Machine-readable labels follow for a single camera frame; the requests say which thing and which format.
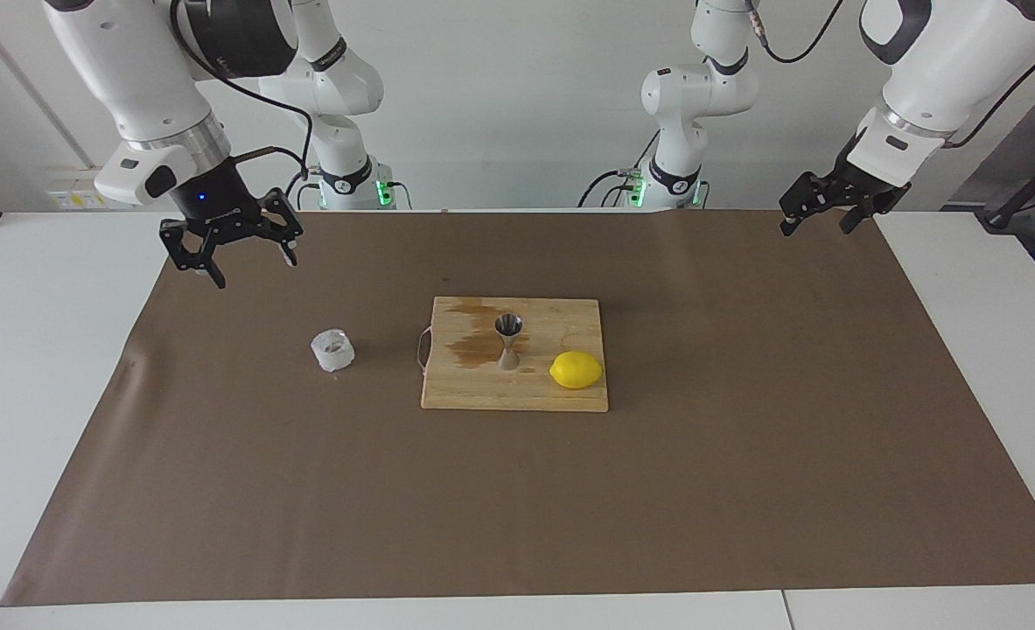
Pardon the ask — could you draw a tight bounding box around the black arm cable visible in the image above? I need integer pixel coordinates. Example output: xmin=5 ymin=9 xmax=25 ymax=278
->
xmin=170 ymin=0 xmax=315 ymax=180
xmin=745 ymin=0 xmax=1035 ymax=150

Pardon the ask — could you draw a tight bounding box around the wooden cutting board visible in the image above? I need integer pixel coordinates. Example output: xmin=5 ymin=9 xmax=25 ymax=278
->
xmin=416 ymin=296 xmax=610 ymax=414

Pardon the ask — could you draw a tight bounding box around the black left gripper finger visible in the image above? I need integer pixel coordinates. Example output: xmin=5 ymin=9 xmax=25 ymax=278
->
xmin=839 ymin=184 xmax=912 ymax=235
xmin=779 ymin=171 xmax=833 ymax=237

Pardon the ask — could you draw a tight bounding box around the steel double jigger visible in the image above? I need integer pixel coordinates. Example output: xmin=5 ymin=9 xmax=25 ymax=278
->
xmin=493 ymin=313 xmax=525 ymax=372

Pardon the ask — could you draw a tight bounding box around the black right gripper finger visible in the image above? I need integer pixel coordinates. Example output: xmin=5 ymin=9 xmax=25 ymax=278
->
xmin=255 ymin=194 xmax=304 ymax=268
xmin=159 ymin=219 xmax=227 ymax=290

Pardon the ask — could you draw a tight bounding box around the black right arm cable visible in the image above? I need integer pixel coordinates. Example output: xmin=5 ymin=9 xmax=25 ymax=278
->
xmin=170 ymin=0 xmax=315 ymax=180

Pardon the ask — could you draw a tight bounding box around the small clear glass cup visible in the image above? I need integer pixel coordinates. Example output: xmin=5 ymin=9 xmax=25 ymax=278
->
xmin=310 ymin=327 xmax=356 ymax=374

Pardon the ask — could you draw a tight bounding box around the yellow lemon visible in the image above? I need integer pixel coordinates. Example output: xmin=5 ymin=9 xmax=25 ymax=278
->
xmin=549 ymin=350 xmax=605 ymax=390

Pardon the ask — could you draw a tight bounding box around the black base cable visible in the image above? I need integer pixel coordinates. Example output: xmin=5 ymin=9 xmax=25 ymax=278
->
xmin=577 ymin=169 xmax=633 ymax=209
xmin=285 ymin=171 xmax=320 ymax=211

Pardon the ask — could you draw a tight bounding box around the black stand pole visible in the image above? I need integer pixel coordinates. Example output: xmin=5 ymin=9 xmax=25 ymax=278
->
xmin=979 ymin=144 xmax=1035 ymax=231

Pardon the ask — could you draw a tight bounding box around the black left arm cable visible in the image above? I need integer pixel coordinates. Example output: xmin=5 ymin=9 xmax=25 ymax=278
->
xmin=745 ymin=0 xmax=1035 ymax=150

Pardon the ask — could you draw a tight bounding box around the brown paper table mat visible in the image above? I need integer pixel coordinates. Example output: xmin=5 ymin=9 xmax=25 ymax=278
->
xmin=1 ymin=210 xmax=1035 ymax=606

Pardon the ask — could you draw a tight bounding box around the white wall socket panel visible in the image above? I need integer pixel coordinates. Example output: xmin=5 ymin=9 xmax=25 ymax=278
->
xmin=47 ymin=171 xmax=107 ymax=212

